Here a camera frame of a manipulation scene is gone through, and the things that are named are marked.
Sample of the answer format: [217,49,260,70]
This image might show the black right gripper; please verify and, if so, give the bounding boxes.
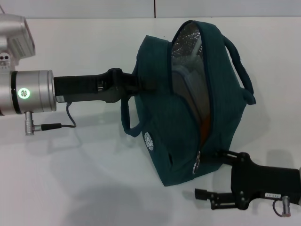
[194,150,301,210]

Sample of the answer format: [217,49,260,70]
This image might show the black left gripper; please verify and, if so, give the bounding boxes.
[53,68,156,104]

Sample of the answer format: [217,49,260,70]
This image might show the dark teal insulated lunch bag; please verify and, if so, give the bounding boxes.
[120,20,256,188]

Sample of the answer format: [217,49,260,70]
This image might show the yellow banana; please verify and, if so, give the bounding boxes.
[199,115,211,143]

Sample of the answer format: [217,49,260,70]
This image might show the right gripper cable with plug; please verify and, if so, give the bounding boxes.
[272,194,293,217]

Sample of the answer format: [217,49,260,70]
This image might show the gripper cable with plug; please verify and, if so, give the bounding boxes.
[272,194,293,217]
[24,102,78,137]

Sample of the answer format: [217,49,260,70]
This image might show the left gripper cable with plug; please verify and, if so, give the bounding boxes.
[24,102,78,137]

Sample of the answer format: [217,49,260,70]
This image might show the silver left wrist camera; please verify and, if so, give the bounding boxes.
[0,14,36,71]

